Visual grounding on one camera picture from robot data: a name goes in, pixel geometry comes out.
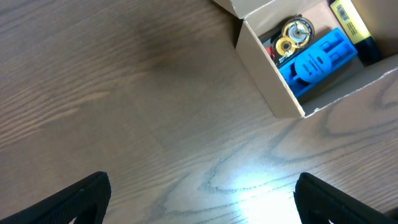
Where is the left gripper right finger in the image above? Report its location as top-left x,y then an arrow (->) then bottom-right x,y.
294,172 -> 397,224

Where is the blue magnetic whiteboard duster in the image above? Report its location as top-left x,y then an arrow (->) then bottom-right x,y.
279,28 -> 358,98

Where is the open cardboard box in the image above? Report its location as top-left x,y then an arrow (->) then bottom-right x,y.
214,0 -> 397,118

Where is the yellow highlighter pen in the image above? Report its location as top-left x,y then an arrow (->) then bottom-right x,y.
329,0 -> 382,65

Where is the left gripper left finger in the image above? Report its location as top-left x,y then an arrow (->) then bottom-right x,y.
1,171 -> 111,224

